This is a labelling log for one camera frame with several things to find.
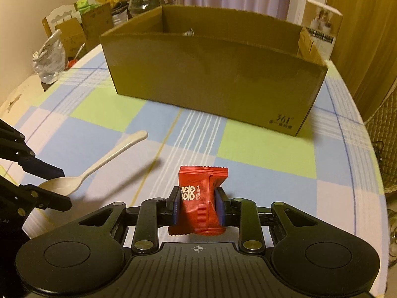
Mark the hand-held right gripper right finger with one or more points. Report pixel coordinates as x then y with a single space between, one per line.
220 206

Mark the beige plastic spoon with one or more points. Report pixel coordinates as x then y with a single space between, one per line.
102 163

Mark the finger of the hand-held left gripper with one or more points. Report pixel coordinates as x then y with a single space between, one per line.
52 200
46 169

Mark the green packets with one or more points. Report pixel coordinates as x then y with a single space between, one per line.
86 3

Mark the red candy packet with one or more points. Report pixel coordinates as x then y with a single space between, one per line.
198 192

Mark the silver foil bag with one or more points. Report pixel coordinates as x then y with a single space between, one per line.
188 33

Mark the dark plastic-wrapped bundle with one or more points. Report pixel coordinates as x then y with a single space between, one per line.
149 0

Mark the steel kettle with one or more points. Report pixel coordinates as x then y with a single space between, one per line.
393 226

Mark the white product box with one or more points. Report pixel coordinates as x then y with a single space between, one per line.
322 28

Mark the small cardboard carton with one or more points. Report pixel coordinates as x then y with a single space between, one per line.
71 35

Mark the chair with quilted cover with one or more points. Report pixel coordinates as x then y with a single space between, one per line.
384 130

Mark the dark wooden stand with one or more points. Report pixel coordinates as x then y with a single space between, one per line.
46 86

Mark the wooden door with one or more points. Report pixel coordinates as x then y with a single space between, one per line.
363 21

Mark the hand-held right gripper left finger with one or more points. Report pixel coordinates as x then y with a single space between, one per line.
176 206

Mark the large cardboard carton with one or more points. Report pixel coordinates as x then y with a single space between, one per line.
97 24

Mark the clear bag with papers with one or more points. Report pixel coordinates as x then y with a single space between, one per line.
49 59

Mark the brown cardboard box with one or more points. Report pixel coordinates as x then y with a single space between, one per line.
201 83

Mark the stack of white bowls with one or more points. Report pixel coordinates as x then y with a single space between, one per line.
119 15

